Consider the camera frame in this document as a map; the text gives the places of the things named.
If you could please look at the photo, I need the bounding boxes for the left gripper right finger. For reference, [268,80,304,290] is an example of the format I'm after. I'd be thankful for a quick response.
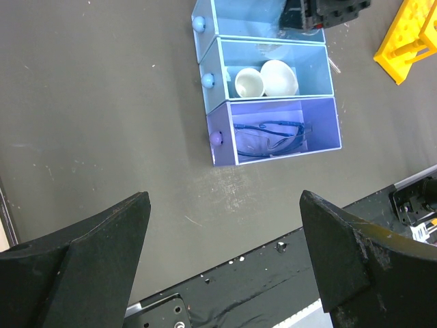
[299,191,436,327]

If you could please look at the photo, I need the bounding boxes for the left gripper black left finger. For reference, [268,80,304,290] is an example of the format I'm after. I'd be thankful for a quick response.
[1,192,151,327]

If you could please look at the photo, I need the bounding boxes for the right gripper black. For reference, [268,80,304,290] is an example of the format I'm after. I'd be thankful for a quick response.
[279,0,371,32]

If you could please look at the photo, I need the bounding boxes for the bent clear glass tube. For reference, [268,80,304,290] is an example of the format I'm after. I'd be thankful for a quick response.
[328,57,341,74]

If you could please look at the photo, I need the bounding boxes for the white round dish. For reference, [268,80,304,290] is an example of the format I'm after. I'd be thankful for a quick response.
[260,59,298,96]

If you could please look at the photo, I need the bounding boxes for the three-compartment blue organizer box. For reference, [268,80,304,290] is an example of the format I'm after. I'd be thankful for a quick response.
[191,1,342,167]

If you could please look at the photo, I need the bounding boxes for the small white plastic cup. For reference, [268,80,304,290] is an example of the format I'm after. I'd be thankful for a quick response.
[234,68,265,98]

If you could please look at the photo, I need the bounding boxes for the yellow test tube rack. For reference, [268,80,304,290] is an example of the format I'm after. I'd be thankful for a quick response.
[373,0,436,85]

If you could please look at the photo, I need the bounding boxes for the blue safety glasses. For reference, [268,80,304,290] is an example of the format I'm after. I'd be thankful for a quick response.
[234,120,307,159]

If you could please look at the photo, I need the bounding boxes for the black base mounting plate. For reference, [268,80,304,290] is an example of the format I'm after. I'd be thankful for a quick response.
[123,194,413,327]

